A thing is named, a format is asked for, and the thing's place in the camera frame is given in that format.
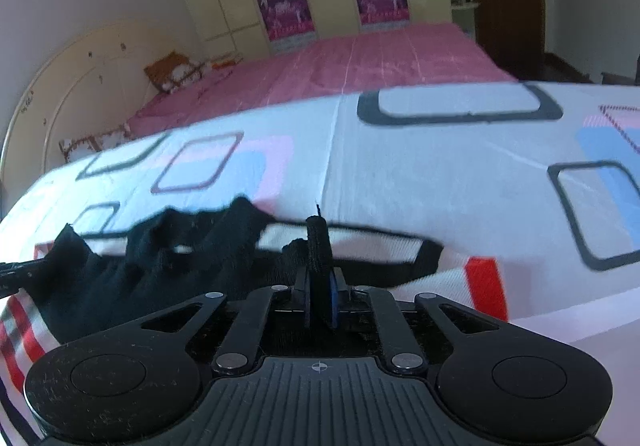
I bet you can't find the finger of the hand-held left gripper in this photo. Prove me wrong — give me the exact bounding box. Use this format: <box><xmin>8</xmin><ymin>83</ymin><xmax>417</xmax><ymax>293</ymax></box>
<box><xmin>0</xmin><ymin>258</ymin><xmax>52</xmax><ymax>297</ymax></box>

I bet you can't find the brown and white pillow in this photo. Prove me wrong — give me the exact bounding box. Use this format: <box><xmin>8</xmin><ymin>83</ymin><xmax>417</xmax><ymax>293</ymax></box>
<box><xmin>58</xmin><ymin>123</ymin><xmax>133</xmax><ymax>163</ymax></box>

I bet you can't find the pink bed sheet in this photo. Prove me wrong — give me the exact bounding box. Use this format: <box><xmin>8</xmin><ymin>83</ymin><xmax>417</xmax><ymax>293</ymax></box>
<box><xmin>125</xmin><ymin>21</ymin><xmax>518</xmax><ymax>137</ymax></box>

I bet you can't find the striped knit sweater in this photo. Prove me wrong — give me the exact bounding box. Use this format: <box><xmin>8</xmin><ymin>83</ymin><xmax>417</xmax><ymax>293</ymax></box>
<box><xmin>0</xmin><ymin>196</ymin><xmax>511</xmax><ymax>446</ymax></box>

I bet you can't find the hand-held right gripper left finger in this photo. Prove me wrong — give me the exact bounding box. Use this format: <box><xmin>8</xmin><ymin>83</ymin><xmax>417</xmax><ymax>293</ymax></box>
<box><xmin>140</xmin><ymin>265</ymin><xmax>315</xmax><ymax>375</ymax></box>

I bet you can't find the orange and white pillow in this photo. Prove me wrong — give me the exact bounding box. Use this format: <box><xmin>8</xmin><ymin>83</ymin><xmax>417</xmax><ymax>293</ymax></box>
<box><xmin>143</xmin><ymin>51</ymin><xmax>213</xmax><ymax>94</ymax></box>

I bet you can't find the cream rounded headboard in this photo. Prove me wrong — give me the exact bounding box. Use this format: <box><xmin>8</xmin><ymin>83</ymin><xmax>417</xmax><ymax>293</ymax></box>
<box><xmin>0</xmin><ymin>21</ymin><xmax>201</xmax><ymax>199</ymax></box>

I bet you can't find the white patterned bed sheet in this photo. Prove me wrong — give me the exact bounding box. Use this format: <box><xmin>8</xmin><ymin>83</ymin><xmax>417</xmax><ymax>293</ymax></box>
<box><xmin>0</xmin><ymin>80</ymin><xmax>640</xmax><ymax>446</ymax></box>

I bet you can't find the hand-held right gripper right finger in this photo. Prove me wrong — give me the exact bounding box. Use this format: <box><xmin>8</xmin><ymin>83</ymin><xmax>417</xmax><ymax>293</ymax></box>
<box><xmin>320</xmin><ymin>269</ymin><xmax>502</xmax><ymax>373</ymax></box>

